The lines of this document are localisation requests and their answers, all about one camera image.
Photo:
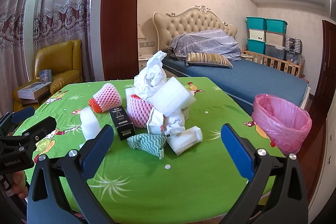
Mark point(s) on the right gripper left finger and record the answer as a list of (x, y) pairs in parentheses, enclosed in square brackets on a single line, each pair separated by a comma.
[(47, 201)]

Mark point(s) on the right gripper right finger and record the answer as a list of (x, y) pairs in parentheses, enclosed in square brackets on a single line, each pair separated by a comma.
[(275, 191)]

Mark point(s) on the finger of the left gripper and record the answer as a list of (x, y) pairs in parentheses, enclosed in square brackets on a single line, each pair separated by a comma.
[(10, 121), (34, 134)]

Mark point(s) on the white foam block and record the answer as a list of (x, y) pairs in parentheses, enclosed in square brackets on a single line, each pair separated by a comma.
[(89, 124)]

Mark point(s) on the pink foam net orange end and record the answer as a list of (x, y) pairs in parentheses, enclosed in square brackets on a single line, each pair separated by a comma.
[(105, 99)]

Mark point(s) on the black product box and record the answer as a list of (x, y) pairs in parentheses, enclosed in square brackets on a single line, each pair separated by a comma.
[(122, 122)]

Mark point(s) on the green wavy patterned cloth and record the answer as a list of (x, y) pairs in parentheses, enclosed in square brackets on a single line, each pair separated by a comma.
[(150, 143)]

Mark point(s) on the pink foam fruit net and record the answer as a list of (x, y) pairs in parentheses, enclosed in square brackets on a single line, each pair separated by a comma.
[(138, 111)]

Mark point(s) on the white tissue pack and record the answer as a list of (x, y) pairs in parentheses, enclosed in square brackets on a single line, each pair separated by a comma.
[(181, 142)]

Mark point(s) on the white paper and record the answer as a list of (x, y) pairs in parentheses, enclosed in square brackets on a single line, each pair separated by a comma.
[(158, 124)]

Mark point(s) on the beige printed carton box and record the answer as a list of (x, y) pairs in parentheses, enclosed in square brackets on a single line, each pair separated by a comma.
[(186, 112)]

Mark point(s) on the white plastic bag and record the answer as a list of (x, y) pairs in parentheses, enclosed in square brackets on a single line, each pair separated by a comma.
[(151, 78)]

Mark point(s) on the large white foam pad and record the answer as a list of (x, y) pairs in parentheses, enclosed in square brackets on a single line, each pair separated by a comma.
[(170, 97)]

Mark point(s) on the white box on armchair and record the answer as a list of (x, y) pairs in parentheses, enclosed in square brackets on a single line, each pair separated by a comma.
[(34, 90)]

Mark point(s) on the small blue booklet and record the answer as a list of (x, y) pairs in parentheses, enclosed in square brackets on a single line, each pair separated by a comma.
[(45, 75)]

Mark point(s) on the green cartoon tablecloth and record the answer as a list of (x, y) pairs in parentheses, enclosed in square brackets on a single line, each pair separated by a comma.
[(137, 187)]

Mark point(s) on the yellow leather armchair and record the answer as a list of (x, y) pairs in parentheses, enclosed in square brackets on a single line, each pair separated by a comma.
[(65, 62)]

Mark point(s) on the bed with blue sheet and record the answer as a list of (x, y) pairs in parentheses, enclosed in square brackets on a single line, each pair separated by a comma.
[(245, 80)]

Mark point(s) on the dark wooden door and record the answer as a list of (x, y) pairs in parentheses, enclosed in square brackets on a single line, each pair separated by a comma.
[(326, 84)]

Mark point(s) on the lace patterned curtain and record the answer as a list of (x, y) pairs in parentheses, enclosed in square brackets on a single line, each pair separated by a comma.
[(30, 25)]

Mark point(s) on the white nightstand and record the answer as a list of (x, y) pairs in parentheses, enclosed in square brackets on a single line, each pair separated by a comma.
[(142, 60)]

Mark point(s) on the checkered bag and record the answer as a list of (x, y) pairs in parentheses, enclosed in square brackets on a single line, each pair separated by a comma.
[(293, 44)]

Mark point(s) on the striped brown pillow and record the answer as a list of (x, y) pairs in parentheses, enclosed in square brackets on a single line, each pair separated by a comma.
[(208, 59)]

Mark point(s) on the stacked storage bins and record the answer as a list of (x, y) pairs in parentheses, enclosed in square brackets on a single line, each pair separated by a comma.
[(266, 36)]

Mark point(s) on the grey-purple folded duvet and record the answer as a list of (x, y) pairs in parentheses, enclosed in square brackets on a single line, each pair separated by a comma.
[(209, 41)]

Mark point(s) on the dark red wooden panel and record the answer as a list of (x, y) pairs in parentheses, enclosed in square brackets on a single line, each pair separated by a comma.
[(118, 34)]

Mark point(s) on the beige tufted headboard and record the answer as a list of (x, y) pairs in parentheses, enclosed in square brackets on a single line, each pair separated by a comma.
[(193, 19)]

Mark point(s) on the wooden crib rail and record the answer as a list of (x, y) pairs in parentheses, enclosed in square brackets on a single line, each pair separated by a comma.
[(273, 62)]

